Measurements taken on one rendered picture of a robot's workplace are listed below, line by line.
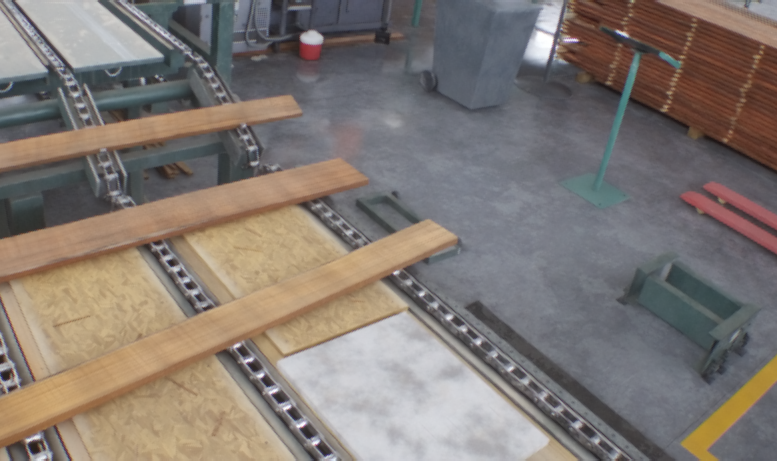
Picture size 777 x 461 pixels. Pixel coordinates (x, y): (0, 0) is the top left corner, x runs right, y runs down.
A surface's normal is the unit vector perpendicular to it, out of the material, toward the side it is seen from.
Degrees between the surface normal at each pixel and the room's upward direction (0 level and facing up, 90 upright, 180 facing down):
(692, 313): 90
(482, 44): 94
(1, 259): 0
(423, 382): 0
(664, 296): 90
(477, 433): 0
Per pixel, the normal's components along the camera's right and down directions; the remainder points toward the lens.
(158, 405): 0.14, -0.84
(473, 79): -0.78, 0.29
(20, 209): 0.62, 0.49
